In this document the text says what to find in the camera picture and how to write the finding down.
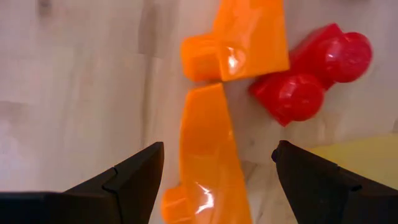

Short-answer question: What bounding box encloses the large orange sloped block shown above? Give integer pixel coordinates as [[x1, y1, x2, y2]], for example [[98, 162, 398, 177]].
[[160, 83, 253, 224]]

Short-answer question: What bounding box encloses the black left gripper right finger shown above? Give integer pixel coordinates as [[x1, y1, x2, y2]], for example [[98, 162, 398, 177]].
[[271, 139, 398, 224]]

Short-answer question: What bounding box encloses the small orange sloped block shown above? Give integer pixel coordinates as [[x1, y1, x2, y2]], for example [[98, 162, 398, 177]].
[[180, 0, 290, 83]]

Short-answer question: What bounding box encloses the red-pink stepped block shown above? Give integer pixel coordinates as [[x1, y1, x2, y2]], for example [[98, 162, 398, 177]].
[[248, 22, 373, 128]]

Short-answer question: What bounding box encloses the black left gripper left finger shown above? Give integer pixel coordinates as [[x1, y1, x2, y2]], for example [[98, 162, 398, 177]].
[[0, 141, 165, 224]]

